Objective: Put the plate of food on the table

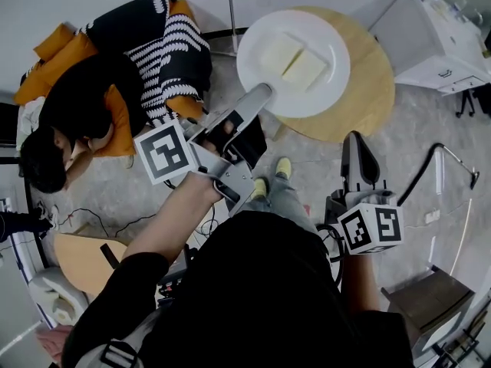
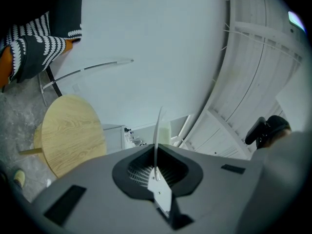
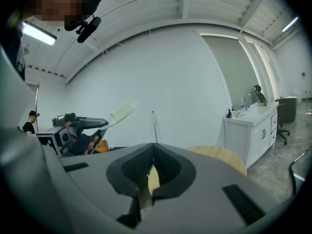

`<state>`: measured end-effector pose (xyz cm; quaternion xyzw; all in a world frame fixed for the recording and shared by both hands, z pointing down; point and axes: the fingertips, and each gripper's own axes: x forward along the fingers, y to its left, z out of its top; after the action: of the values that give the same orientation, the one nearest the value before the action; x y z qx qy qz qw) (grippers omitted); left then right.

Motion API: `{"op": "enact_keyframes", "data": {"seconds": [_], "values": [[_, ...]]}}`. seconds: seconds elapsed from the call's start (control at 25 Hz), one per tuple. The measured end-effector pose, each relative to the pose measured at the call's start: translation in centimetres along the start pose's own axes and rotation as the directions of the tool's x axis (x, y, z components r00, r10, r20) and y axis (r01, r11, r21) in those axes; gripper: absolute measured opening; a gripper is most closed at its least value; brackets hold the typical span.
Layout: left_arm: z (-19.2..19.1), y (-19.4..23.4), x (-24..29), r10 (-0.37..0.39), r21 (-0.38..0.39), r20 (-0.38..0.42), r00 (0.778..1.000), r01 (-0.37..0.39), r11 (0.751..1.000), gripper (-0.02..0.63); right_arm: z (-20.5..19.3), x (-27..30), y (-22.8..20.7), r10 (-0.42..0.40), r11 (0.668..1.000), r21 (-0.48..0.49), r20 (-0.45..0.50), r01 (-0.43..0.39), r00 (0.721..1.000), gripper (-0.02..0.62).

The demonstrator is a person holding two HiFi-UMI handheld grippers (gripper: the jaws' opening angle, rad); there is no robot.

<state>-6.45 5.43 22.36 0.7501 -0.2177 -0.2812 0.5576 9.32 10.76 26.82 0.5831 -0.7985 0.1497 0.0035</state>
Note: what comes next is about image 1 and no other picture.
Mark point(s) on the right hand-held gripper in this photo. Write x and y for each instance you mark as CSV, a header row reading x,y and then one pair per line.
x,y
370,228

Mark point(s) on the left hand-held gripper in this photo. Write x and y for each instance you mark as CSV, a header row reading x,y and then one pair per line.
x,y
165,152

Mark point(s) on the round white plate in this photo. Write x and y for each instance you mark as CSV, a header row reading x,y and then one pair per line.
x,y
330,90

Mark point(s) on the person's right forearm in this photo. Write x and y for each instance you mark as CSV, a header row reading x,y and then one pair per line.
x,y
360,282

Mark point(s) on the person's left forearm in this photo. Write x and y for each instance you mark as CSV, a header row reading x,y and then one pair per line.
x,y
172,217

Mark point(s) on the round wooden table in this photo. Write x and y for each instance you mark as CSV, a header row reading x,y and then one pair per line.
x,y
368,98

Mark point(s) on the person's left hand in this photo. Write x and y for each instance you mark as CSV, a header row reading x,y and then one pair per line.
x,y
228,125

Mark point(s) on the person's right yellow shoe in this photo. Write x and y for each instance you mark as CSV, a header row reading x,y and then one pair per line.
x,y
284,167

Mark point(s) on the person's yellow shoe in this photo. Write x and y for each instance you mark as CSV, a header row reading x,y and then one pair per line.
x,y
259,188
284,167

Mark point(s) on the person's left yellow shoe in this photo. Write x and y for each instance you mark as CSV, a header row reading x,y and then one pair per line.
x,y
259,188

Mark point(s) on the person's grey jeans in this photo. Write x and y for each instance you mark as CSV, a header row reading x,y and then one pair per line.
x,y
287,201

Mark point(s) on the white power strip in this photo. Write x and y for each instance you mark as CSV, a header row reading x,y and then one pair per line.
x,y
432,216

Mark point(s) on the black white striped blanket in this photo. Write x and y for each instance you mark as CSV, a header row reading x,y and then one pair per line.
x,y
172,52

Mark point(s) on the thin metal pole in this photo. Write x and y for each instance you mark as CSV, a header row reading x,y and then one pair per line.
x,y
231,14

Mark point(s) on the black office chair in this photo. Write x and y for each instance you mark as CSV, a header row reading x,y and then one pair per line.
x,y
470,104

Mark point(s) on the white sink cabinet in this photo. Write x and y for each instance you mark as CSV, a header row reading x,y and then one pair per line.
x,y
422,48

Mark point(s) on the dark wooden cabinet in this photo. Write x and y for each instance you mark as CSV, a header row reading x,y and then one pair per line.
x,y
429,301

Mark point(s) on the person's black top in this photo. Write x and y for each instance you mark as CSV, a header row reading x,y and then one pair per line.
x,y
261,301

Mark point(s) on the black equipment box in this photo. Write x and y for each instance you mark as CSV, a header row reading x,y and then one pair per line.
x,y
176,278

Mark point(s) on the black phone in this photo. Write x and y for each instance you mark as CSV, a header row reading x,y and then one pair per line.
x,y
109,255

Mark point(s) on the black metal rack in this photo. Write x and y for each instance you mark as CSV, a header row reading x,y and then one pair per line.
x,y
464,343

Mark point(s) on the white crumpled cloth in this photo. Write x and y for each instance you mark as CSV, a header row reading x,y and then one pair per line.
x,y
32,117

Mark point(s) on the small light wooden table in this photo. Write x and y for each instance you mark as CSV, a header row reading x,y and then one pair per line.
x,y
84,267

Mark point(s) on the black side table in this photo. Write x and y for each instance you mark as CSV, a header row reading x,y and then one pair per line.
x,y
7,125

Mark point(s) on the white padded armchair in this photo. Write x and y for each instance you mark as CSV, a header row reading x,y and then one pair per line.
x,y
53,297

